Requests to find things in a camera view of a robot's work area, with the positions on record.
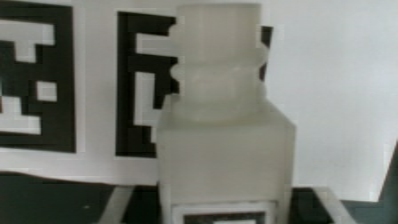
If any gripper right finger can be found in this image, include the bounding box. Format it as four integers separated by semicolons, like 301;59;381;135
314;187;358;224

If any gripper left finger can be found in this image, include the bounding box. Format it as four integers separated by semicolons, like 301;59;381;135
99;186;136;224

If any white table leg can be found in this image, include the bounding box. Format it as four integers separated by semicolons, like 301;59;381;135
157;3;296;224

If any paper sheet with markers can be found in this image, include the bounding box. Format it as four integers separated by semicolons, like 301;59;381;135
0;0;398;202

